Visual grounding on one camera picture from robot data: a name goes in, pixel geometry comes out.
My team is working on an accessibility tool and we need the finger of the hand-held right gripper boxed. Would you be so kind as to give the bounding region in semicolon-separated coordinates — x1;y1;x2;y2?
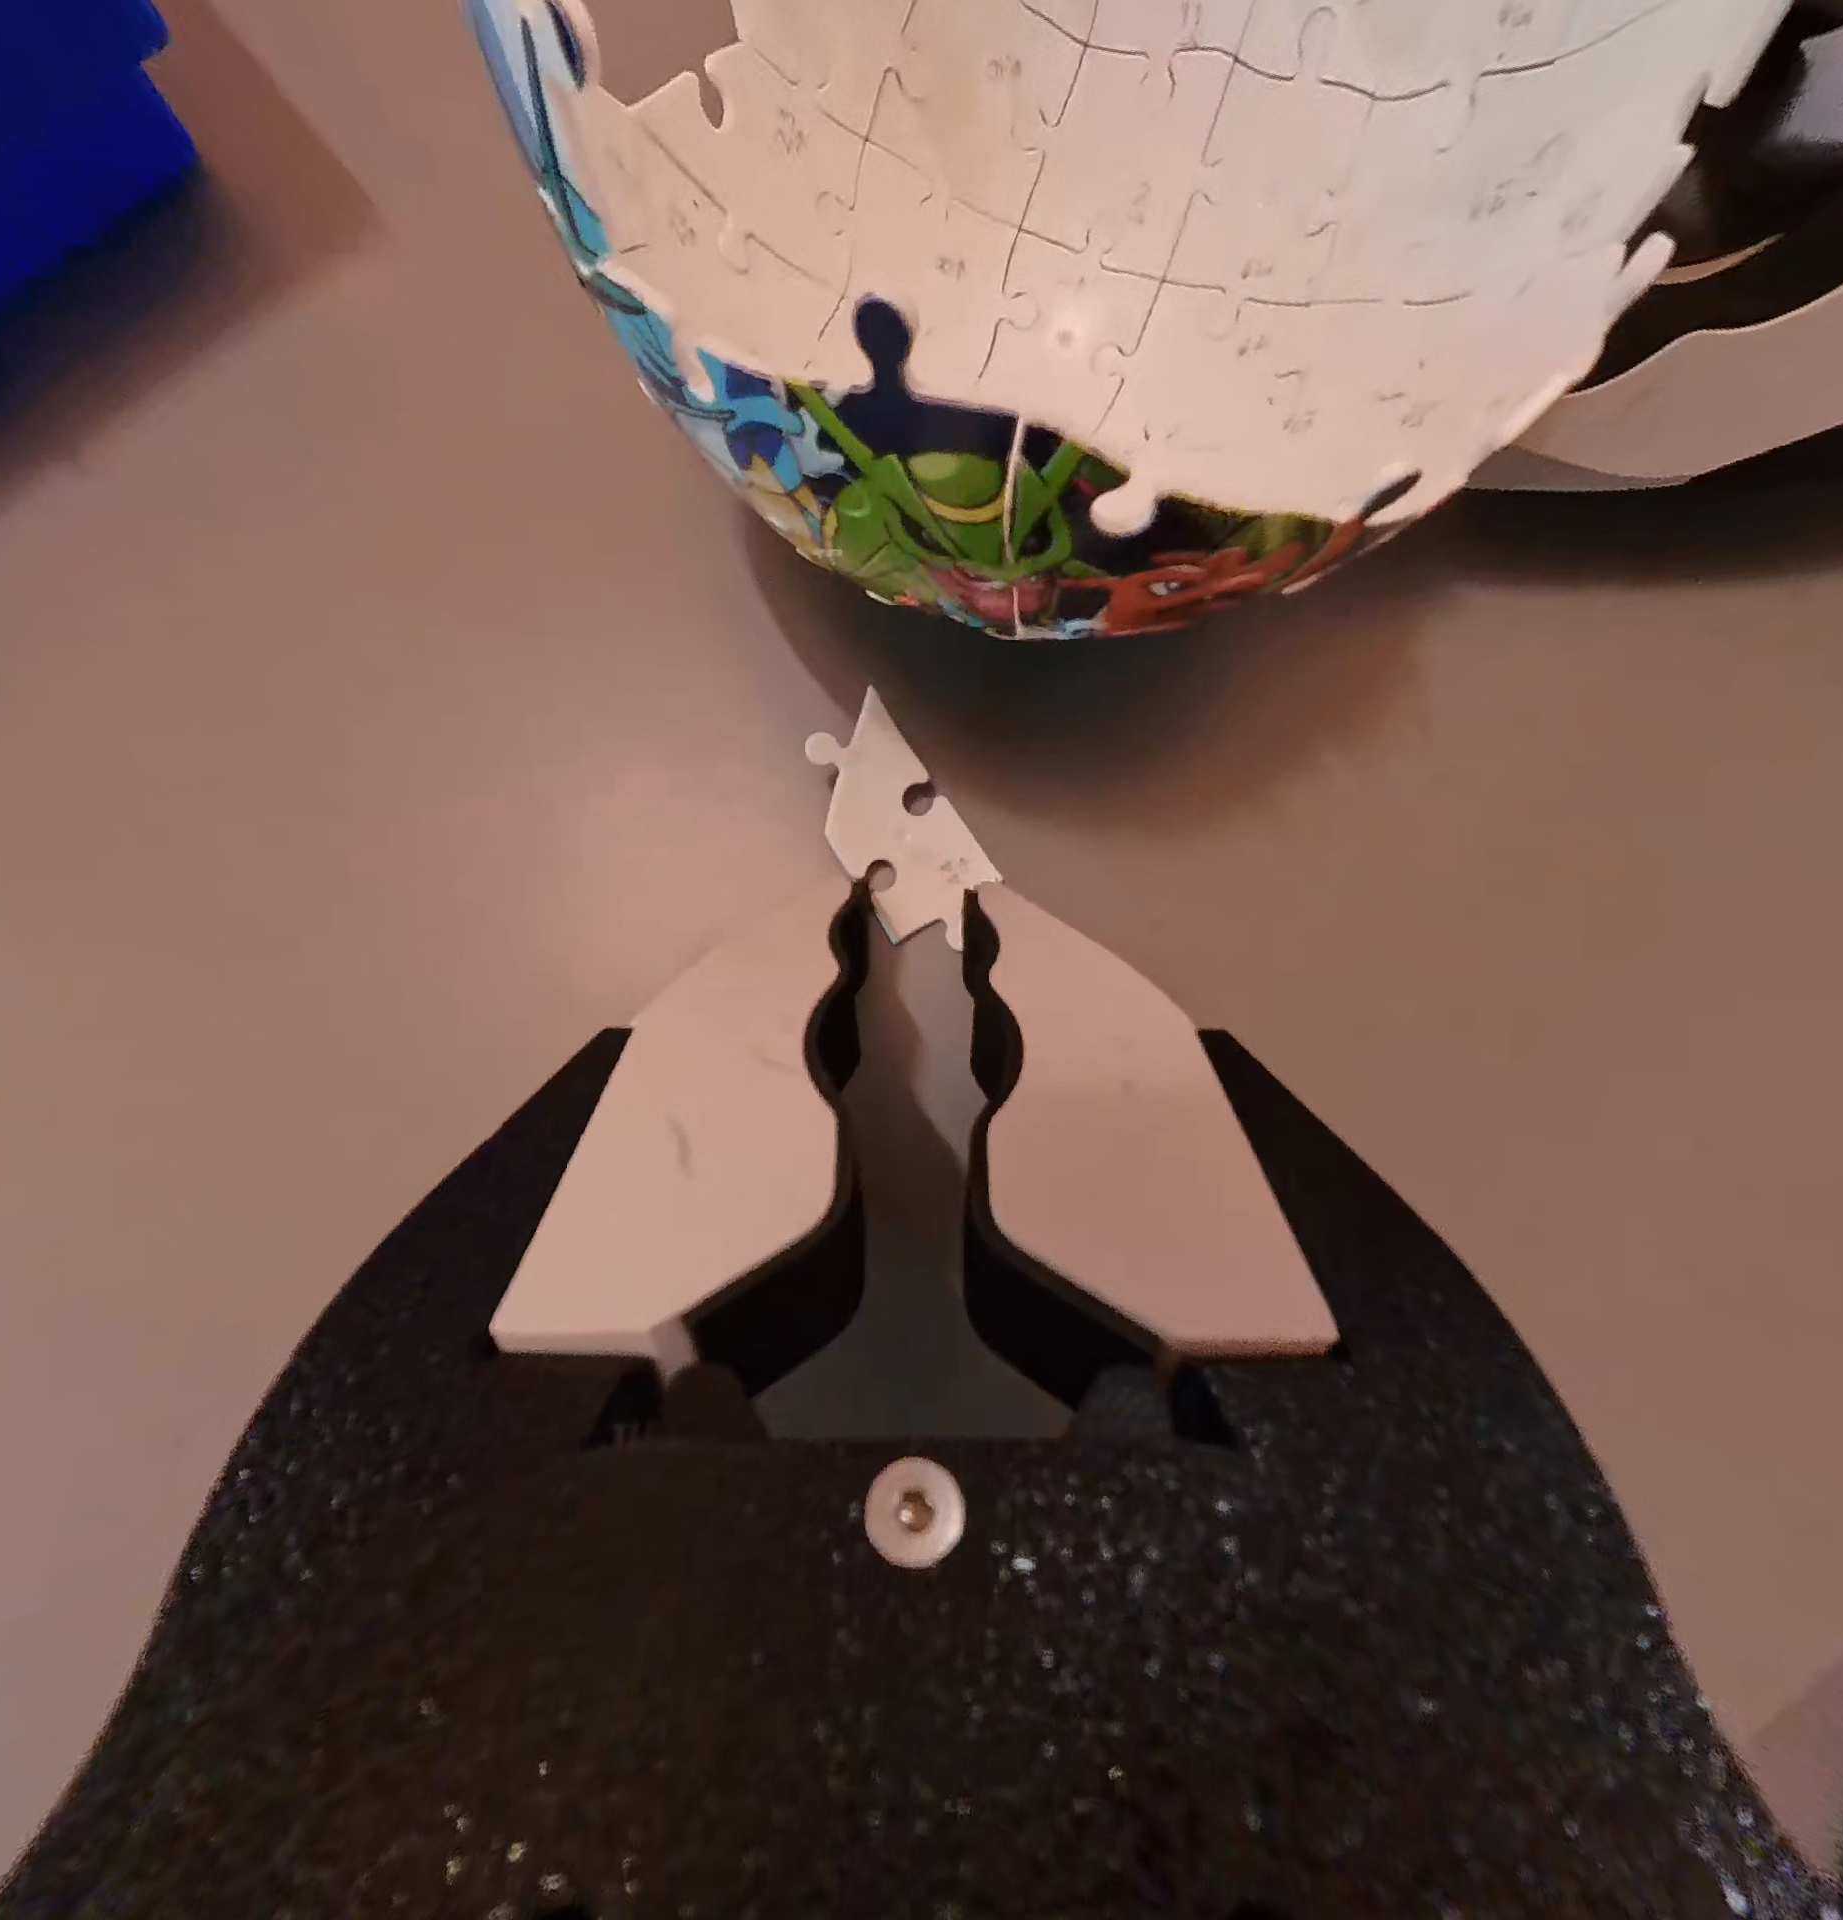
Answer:
1462;238;1843;494
1656;21;1843;296

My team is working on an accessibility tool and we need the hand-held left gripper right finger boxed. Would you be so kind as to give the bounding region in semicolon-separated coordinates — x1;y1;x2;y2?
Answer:
961;883;1340;1409

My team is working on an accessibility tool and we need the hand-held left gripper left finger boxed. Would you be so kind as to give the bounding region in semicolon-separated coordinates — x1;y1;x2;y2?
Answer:
484;883;877;1405

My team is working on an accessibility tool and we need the white puzzle piece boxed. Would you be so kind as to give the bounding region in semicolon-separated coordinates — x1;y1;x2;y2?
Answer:
806;686;1001;949

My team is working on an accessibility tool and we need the colourful puzzle ball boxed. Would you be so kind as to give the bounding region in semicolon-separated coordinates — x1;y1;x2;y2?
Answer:
464;0;1804;641

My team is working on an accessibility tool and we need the blue box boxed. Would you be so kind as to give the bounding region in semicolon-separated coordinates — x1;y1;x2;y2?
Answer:
0;0;207;335

